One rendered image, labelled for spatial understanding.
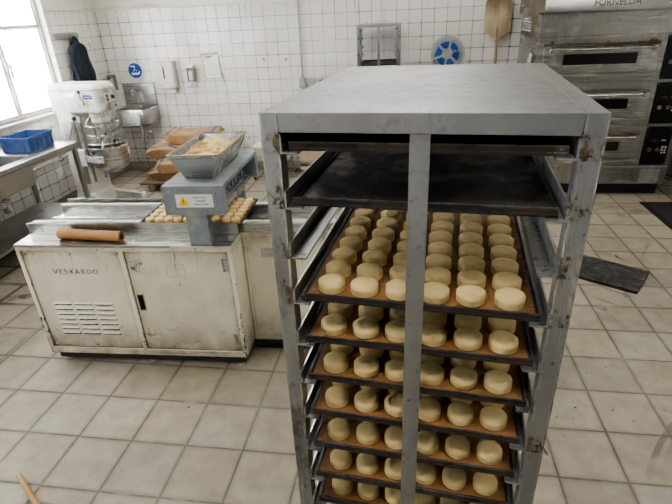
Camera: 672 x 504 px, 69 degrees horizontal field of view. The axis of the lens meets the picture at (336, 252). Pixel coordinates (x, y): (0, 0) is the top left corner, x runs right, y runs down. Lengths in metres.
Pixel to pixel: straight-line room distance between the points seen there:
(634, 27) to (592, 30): 0.38
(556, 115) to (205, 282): 2.39
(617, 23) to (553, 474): 4.44
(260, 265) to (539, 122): 2.37
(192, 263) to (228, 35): 4.56
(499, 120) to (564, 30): 5.06
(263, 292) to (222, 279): 0.31
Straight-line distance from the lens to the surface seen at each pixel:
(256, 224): 2.83
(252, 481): 2.55
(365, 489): 1.24
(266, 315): 3.10
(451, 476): 1.16
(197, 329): 3.07
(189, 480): 2.63
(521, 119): 0.71
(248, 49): 6.89
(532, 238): 0.92
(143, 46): 7.45
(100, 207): 3.53
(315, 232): 0.92
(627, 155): 6.18
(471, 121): 0.71
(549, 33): 5.73
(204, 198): 2.63
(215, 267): 2.80
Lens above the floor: 1.95
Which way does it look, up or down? 26 degrees down
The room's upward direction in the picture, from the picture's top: 3 degrees counter-clockwise
